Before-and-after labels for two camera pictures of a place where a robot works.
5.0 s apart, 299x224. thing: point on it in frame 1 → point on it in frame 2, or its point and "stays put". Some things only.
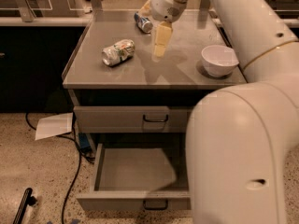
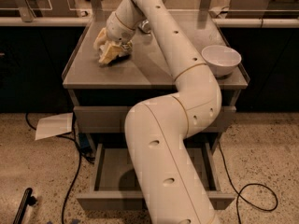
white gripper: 163,6 → 117,33
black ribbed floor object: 26,199 stays put
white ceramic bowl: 219,61 stays put
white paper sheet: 53,126 stays put
